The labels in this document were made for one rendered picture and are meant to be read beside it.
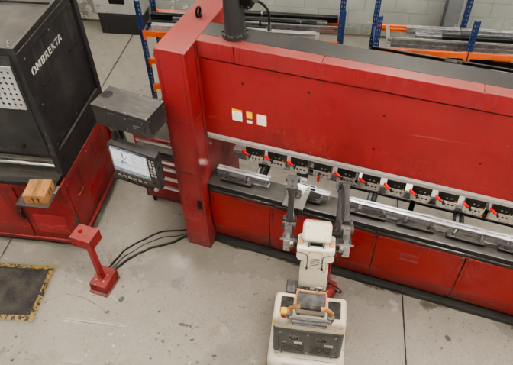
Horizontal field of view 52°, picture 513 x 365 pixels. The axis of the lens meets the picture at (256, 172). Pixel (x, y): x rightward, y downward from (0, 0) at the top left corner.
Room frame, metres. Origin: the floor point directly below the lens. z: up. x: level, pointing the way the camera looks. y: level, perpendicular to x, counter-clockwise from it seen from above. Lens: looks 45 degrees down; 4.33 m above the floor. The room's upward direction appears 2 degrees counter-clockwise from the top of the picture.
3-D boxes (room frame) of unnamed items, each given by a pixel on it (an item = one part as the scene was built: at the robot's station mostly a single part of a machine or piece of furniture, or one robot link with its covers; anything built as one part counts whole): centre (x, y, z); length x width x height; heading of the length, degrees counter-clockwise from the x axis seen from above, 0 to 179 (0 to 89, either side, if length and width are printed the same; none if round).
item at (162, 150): (3.35, 0.92, 1.18); 0.40 x 0.24 x 0.07; 69
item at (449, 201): (2.71, -1.49, 1.26); 0.15 x 0.09 x 0.17; 69
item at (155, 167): (3.04, 0.95, 1.42); 0.45 x 0.12 x 0.36; 65
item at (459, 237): (2.57, -1.68, 0.89); 0.30 x 0.05 x 0.03; 69
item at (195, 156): (3.65, 0.45, 1.15); 0.85 x 0.25 x 2.30; 159
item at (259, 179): (3.34, 0.12, 0.92); 0.50 x 0.06 x 0.10; 69
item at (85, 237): (2.82, 1.50, 0.41); 0.25 x 0.20 x 0.83; 159
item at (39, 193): (3.10, 1.91, 1.04); 0.30 x 0.26 x 0.12; 80
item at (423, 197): (2.78, -1.30, 1.26); 0.15 x 0.09 x 0.17; 69
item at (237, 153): (3.27, -0.88, 0.93); 2.30 x 0.14 x 0.10; 69
